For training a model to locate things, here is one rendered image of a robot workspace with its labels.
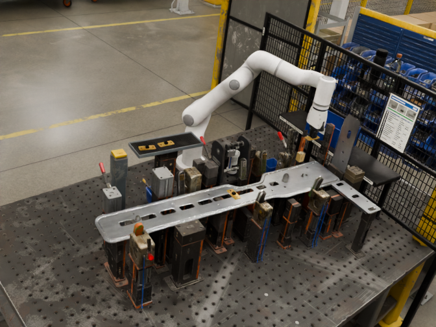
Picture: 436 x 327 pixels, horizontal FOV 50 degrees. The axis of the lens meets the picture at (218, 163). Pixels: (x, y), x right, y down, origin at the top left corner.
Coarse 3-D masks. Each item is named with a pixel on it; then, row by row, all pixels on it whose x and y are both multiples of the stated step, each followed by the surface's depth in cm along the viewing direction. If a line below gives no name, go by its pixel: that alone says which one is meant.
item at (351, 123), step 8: (344, 120) 267; (352, 120) 261; (344, 128) 268; (352, 128) 263; (344, 136) 269; (352, 136) 264; (336, 144) 275; (344, 144) 270; (352, 144) 265; (336, 152) 277; (344, 152) 272; (336, 160) 278; (344, 160) 273; (344, 168) 274
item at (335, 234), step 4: (344, 200) 260; (348, 200) 262; (344, 204) 262; (340, 208) 264; (344, 208) 265; (340, 212) 265; (344, 212) 267; (336, 216) 268; (340, 216) 267; (336, 220) 268; (340, 220) 269; (336, 224) 269; (340, 224) 272; (336, 228) 272; (332, 232) 273; (336, 232) 273; (340, 232) 275; (336, 236) 271; (340, 236) 272
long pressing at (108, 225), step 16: (272, 176) 261; (304, 176) 266; (336, 176) 270; (208, 192) 241; (224, 192) 243; (256, 192) 247; (272, 192) 248; (288, 192) 250; (304, 192) 254; (128, 208) 222; (144, 208) 224; (160, 208) 225; (176, 208) 227; (192, 208) 228; (208, 208) 230; (224, 208) 232; (96, 224) 210; (112, 224) 211; (128, 224) 212; (144, 224) 214; (160, 224) 215; (176, 224) 218; (112, 240) 203
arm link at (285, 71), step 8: (280, 64) 238; (288, 64) 239; (280, 72) 239; (288, 72) 238; (296, 72) 237; (304, 72) 239; (312, 72) 243; (288, 80) 240; (296, 80) 238; (304, 80) 241; (312, 80) 245
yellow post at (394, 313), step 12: (432, 216) 266; (432, 228) 268; (432, 240) 275; (420, 264) 285; (408, 276) 289; (396, 288) 298; (408, 288) 295; (396, 300) 300; (396, 312) 306; (384, 324) 310; (396, 324) 312
